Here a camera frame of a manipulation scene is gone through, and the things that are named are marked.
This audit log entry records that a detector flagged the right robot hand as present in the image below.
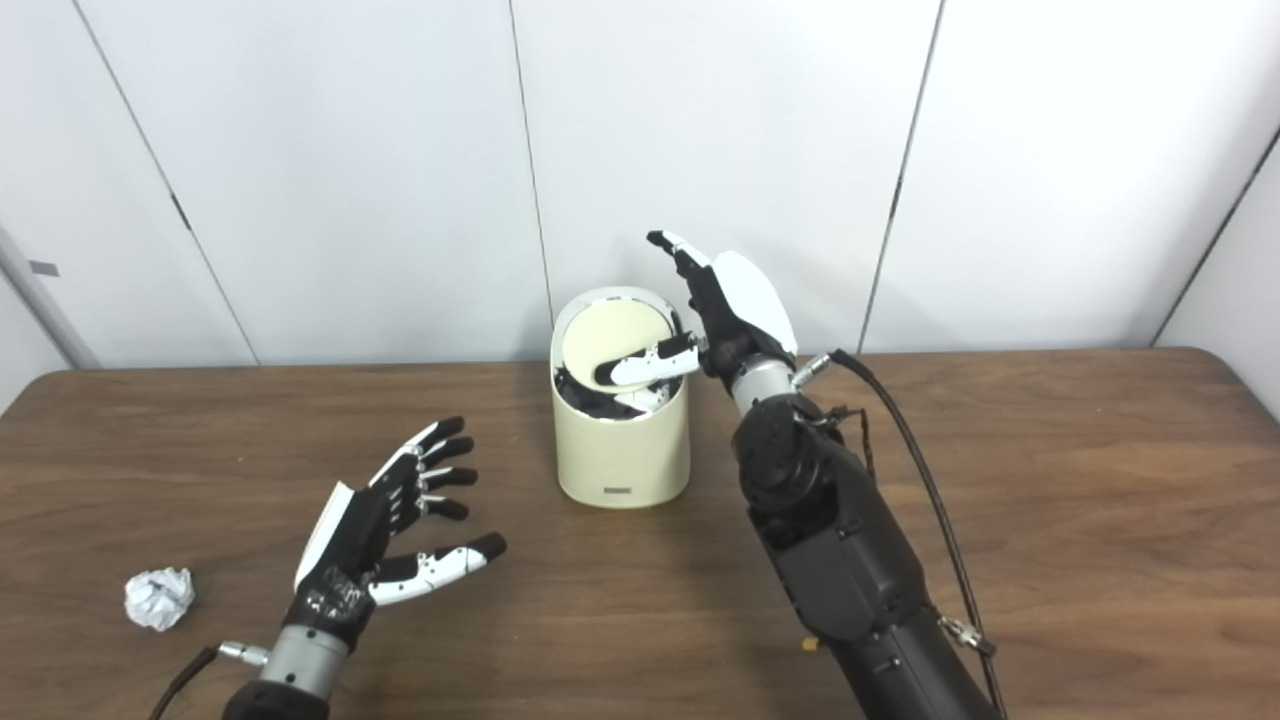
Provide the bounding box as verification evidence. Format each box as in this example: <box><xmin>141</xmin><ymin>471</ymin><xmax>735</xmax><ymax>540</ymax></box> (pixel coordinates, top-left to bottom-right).
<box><xmin>594</xmin><ymin>230</ymin><xmax>801</xmax><ymax>391</ymax></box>

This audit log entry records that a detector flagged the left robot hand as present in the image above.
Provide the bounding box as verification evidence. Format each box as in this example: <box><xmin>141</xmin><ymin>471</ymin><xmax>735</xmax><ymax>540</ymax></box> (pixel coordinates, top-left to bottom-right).
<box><xmin>283</xmin><ymin>416</ymin><xmax>508</xmax><ymax>651</ymax></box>

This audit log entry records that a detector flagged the cream round bin lid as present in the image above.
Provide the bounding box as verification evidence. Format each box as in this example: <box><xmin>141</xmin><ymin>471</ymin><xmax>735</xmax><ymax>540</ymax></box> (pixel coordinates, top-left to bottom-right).
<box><xmin>560</xmin><ymin>297</ymin><xmax>681</xmax><ymax>391</ymax></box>

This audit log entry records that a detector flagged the white paper ball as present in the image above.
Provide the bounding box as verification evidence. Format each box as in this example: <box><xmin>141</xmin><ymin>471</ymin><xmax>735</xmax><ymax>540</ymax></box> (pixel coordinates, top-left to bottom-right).
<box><xmin>124</xmin><ymin>567</ymin><xmax>197</xmax><ymax>633</ymax></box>

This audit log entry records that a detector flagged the black bin liner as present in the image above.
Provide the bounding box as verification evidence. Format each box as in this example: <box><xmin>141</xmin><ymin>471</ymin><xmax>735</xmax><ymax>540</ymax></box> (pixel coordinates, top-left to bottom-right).
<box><xmin>553</xmin><ymin>365</ymin><xmax>686</xmax><ymax>421</ymax></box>

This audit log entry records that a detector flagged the cream-colored bin body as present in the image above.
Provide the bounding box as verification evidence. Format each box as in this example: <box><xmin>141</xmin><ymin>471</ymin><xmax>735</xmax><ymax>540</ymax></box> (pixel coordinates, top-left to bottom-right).
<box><xmin>549</xmin><ymin>287</ymin><xmax>692</xmax><ymax>510</ymax></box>

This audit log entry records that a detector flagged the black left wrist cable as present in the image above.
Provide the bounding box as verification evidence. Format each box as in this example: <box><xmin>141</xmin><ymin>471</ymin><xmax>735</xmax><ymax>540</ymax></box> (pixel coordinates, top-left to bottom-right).
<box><xmin>150</xmin><ymin>640</ymin><xmax>271</xmax><ymax>720</ymax></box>

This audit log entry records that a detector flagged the grey vertical wall post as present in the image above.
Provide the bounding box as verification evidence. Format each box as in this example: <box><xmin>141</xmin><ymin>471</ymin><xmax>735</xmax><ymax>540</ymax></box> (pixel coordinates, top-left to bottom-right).
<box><xmin>0</xmin><ymin>225</ymin><xmax>101</xmax><ymax>371</ymax></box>

